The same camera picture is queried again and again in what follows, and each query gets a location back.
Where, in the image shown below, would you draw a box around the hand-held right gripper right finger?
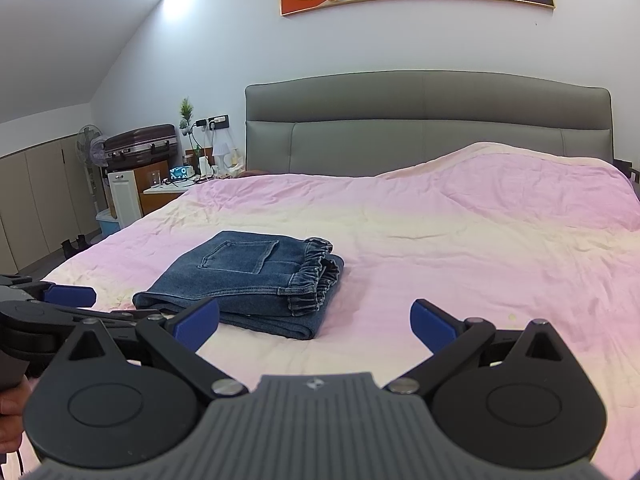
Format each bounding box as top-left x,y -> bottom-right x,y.
382,298 -> 567,396

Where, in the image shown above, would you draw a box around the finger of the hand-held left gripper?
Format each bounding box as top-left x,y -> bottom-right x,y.
47,304 -> 169,329
34,283 -> 98,310

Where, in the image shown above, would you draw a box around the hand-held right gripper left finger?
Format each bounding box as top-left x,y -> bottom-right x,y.
64,298 -> 250,402

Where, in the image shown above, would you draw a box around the blue denim pants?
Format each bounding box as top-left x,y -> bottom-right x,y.
132,230 -> 346,342

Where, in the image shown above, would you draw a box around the person's left hand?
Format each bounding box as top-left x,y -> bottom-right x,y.
0,378 -> 27,445

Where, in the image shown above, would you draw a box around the dark shoes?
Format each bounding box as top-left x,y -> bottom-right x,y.
60,234 -> 92,257

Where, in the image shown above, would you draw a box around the pink bedsheet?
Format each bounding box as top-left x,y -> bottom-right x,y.
39,142 -> 640,479

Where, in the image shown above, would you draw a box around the beige built-in wardrobe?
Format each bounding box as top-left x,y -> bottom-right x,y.
0,132 -> 109,275

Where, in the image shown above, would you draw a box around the white small cabinet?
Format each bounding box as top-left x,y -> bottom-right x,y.
107,168 -> 141,229

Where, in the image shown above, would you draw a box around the white nightstand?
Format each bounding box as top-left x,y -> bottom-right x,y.
143,179 -> 202,216

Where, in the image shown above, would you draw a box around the standing electric fan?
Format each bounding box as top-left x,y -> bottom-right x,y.
75,123 -> 110,222

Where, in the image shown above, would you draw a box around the dark brown suitcase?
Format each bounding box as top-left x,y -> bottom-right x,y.
102,123 -> 177,172

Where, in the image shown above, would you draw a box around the grey padded headboard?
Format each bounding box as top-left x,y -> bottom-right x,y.
244,70 -> 614,179

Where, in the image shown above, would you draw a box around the small green potted plant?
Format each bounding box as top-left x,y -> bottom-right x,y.
178,97 -> 195,136

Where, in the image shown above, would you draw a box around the dark bedside furniture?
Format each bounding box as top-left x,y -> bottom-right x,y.
612,158 -> 640,187

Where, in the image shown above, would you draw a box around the wall power outlet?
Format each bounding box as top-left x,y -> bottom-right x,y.
194,114 -> 230,132

